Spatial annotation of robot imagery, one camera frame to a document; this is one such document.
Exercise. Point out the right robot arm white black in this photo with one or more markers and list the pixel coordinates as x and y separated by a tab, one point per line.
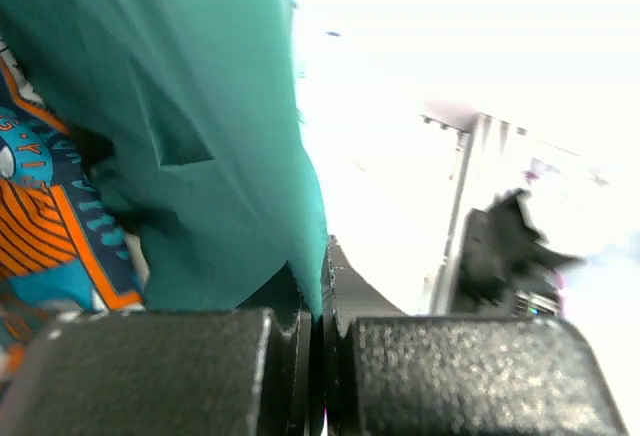
504	268

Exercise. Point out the patterned navy white shorts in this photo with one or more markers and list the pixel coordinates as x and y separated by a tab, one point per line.
61	250

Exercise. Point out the teal green shorts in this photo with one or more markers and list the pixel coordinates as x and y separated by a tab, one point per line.
198	99

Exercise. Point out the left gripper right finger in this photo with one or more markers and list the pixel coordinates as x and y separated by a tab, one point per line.
393	374

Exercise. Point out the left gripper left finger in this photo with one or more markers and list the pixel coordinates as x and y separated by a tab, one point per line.
242	372

